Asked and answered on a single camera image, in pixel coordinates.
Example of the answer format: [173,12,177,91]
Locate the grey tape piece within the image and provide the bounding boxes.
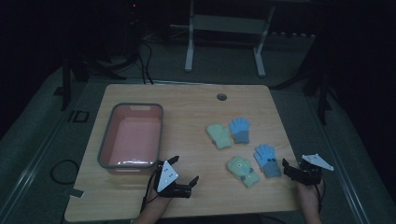
[62,187,86,199]

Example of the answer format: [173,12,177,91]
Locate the person's left hand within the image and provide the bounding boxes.
[145,186,173,209]

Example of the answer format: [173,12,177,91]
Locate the person's right hand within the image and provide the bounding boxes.
[296,180,325,207]

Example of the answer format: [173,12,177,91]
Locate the black looped floor cable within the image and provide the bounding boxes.
[49,159,80,186]

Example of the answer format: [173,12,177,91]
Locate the pink basin with grey rim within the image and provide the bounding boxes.
[97,102,164,173]

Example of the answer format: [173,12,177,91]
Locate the black hanging cables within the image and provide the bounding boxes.
[135,40,155,86]

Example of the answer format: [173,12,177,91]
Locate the plain green glove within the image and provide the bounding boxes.
[205,123,233,150]

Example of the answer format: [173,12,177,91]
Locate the black tripod stand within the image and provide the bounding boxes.
[53,46,128,112]
[270,31,333,126]

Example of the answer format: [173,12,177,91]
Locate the white metal desk frame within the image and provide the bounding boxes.
[169,0,276,78]

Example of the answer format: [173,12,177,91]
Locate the blue glove with face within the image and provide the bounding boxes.
[252,144,283,179]

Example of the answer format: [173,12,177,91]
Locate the plain blue glove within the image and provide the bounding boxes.
[229,117,251,146]

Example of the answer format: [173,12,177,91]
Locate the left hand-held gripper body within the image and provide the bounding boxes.
[153,160,192,200]

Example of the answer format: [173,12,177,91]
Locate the left hand-held gripper cable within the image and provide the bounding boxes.
[139,169,161,214]

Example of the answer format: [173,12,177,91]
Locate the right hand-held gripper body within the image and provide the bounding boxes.
[289,152,335,188]

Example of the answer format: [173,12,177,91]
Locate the green glove with face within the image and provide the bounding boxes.
[226,155,262,189]

